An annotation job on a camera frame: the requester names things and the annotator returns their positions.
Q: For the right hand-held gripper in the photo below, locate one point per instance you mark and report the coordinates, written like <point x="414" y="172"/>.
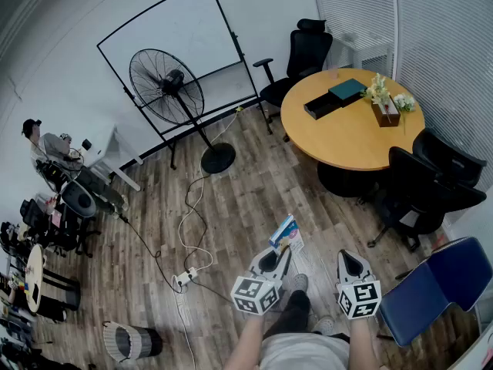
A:
<point x="360" y="299"/>

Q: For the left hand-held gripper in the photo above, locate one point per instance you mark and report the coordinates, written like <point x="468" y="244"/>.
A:
<point x="256" y="295"/>

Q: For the small colourful packet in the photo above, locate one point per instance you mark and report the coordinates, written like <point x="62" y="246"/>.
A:
<point x="287" y="233"/>

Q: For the teal rectangular box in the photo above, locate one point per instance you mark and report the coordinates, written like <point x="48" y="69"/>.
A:
<point x="346" y="89"/>

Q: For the person's left forearm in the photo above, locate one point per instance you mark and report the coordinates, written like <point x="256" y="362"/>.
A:
<point x="246" y="341"/>

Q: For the person's right forearm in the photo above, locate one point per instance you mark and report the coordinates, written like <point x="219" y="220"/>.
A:
<point x="364" y="345"/>

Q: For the brown wooden tissue box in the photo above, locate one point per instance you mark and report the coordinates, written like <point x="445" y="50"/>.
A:
<point x="385" y="118"/>

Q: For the person's left grey shoe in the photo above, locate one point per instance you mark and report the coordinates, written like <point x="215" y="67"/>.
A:
<point x="298" y="283"/>

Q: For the person's grey shoe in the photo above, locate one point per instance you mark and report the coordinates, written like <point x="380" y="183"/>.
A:
<point x="298" y="283"/>
<point x="323" y="325"/>

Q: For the person's right grey shoe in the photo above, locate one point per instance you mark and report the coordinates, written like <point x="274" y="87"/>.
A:
<point x="323" y="325"/>

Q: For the blue padded chair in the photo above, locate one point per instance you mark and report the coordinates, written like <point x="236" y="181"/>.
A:
<point x="423" y="299"/>

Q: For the white power strip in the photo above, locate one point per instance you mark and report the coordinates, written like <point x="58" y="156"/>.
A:
<point x="186" y="276"/>

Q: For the person's grey shirt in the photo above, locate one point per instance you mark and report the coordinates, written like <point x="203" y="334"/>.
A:
<point x="304" y="353"/>

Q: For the round wooden table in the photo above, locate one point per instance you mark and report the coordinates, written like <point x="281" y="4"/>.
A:
<point x="346" y="141"/>

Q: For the striped grey waste basket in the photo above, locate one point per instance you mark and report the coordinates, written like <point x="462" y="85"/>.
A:
<point x="131" y="341"/>

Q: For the yellow white artificial flowers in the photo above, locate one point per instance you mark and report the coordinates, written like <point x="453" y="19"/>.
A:
<point x="377" y="89"/>

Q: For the clear pink plastic cup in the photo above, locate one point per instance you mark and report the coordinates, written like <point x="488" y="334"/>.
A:
<point x="333" y="73"/>

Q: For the white desk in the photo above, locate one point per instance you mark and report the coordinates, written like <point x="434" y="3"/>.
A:
<point x="108" y="145"/>
<point x="362" y="48"/>

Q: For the black rolling chair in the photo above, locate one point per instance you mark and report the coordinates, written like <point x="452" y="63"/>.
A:
<point x="65" y="229"/>

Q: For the black office chair with headrest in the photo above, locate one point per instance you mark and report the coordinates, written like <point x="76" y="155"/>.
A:
<point x="308" y="52"/>

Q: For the small round beige table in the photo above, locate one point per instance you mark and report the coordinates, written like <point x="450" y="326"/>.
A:
<point x="34" y="276"/>

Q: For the white window blinds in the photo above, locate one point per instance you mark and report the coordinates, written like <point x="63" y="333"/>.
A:
<point x="443" y="33"/>

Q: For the whiteboard on black stand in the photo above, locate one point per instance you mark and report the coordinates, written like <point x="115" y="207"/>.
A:
<point x="173" y="25"/>

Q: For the pile of assorted equipment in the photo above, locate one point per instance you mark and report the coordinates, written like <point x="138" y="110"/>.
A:
<point x="13" y="322"/>

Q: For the black pedestal fan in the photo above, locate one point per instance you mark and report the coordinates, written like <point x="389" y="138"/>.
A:
<point x="175" y="81"/>

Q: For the white partition post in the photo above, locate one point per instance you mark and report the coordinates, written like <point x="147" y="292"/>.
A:
<point x="395" y="21"/>

